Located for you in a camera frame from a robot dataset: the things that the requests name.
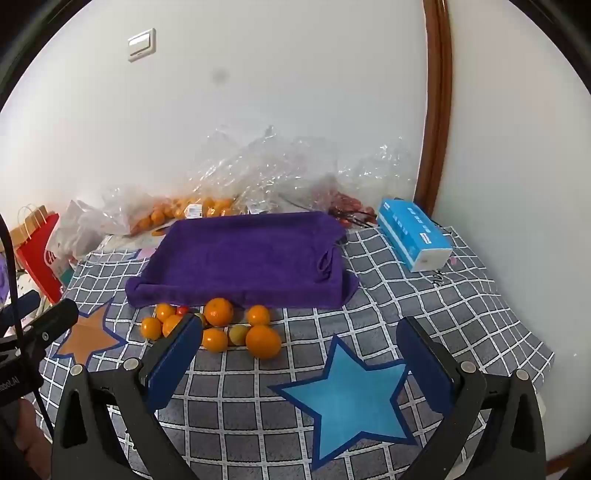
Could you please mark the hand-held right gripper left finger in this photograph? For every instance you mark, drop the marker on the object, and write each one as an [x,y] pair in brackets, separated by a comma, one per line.
[178,364]

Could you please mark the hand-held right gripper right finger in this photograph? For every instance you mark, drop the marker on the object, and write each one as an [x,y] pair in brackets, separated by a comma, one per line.
[425,369]

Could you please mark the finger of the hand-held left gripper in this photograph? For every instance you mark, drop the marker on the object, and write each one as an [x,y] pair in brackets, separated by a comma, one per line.
[55,318]

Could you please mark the small orange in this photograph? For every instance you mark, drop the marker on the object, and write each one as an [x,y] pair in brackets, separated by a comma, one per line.
[165,312]
[171,324]
[258,315]
[214,340]
[151,327]

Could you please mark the red cherry tomato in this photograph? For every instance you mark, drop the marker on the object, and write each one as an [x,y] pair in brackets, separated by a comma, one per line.
[182,310]

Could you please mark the large orange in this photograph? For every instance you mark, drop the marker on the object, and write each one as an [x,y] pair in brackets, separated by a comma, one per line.
[263,341]
[218,311]

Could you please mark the yellow-green jujube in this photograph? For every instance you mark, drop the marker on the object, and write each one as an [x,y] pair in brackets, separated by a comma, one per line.
[238,334]

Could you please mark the purple towel-lined tray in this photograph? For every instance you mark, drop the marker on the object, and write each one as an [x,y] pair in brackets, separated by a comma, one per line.
[240,258]

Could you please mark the person's left hand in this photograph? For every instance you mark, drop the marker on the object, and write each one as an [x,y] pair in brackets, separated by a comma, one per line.
[30,434]

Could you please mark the red paper bag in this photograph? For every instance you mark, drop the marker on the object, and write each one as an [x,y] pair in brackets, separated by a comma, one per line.
[34,263]

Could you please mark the white plastic bag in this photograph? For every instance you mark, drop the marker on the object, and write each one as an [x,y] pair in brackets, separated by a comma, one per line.
[76,230]

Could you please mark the grey checked star blanket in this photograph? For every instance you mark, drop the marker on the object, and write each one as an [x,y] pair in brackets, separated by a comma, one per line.
[369,295]

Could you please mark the white printed bed sheet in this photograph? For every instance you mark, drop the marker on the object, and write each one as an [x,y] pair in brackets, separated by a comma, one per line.
[115,242]

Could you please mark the clear plastic bag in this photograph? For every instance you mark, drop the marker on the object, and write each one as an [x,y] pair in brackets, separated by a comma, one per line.
[258,170]
[120,207]
[378,170]

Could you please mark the blue tissue pack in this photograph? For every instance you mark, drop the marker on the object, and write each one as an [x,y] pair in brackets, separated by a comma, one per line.
[411,226]

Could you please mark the pile of bagged tomatoes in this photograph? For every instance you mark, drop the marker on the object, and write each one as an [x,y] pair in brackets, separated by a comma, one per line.
[348,201]

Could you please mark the brown wooden door frame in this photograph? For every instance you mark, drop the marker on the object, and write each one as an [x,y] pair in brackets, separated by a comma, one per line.
[438,92]

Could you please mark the white light switch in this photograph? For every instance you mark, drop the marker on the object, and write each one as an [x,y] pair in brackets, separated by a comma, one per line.
[141,45]

